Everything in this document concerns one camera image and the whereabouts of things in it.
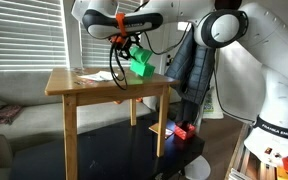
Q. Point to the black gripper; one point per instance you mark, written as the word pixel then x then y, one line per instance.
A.
pixel 122 45

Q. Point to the white papers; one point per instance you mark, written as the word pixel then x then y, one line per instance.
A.
pixel 99 76

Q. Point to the red checkered box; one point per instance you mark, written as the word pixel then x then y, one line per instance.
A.
pixel 184 130

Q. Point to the green plastic container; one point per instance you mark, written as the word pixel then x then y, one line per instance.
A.
pixel 139 62

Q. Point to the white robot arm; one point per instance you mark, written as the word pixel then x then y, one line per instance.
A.
pixel 240 30

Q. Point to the white window blinds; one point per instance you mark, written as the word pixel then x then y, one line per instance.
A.
pixel 40 35

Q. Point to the wooden side table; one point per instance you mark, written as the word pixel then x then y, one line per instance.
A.
pixel 64 82

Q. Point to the patterned cushion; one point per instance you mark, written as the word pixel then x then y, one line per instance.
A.
pixel 2 113

